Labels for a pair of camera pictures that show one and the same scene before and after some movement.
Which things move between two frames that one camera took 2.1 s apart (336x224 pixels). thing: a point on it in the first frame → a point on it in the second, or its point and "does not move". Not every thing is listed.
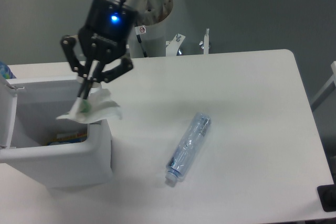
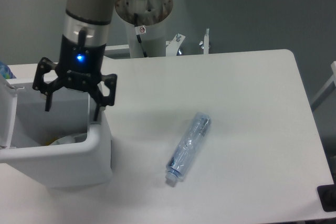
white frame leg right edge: (328, 89) does not move
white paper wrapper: (97, 107) → (70, 139)
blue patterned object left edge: (5, 71) does not move
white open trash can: (56, 152) does not move
